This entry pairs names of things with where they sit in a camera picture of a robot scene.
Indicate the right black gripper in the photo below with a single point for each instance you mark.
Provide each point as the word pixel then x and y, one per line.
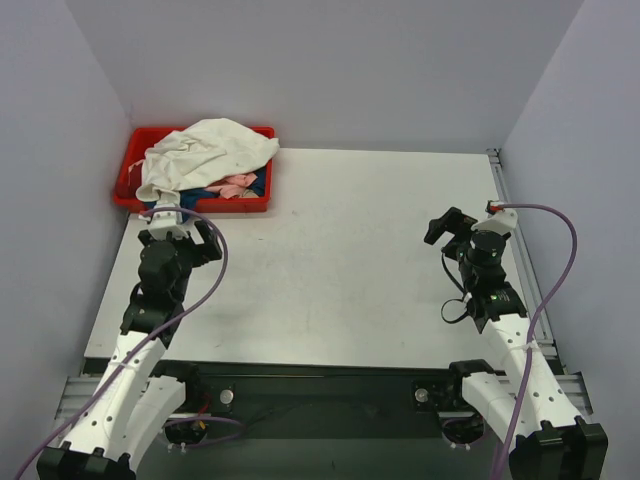
pixel 451 225

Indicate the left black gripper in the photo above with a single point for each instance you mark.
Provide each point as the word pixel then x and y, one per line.
pixel 206 242

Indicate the white t shirt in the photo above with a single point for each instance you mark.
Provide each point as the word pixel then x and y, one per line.
pixel 200 155

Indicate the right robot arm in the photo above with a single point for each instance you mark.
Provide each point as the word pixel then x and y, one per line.
pixel 541 434

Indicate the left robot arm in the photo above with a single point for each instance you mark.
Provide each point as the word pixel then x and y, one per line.
pixel 109 435

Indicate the blue garment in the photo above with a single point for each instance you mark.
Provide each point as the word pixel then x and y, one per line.
pixel 190 198

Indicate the red plastic bin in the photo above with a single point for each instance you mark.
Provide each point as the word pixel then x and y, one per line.
pixel 129 178

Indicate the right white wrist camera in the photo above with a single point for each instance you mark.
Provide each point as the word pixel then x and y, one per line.
pixel 500 219

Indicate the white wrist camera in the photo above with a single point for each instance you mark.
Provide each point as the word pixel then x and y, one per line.
pixel 500 219
pixel 164 223

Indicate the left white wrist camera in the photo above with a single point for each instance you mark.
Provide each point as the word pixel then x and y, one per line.
pixel 164 223

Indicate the aluminium side rail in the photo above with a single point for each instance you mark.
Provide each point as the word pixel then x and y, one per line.
pixel 531 291

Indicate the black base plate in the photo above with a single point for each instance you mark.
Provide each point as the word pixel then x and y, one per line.
pixel 282 402

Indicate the aluminium front rail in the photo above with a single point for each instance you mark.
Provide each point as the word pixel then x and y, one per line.
pixel 78 390

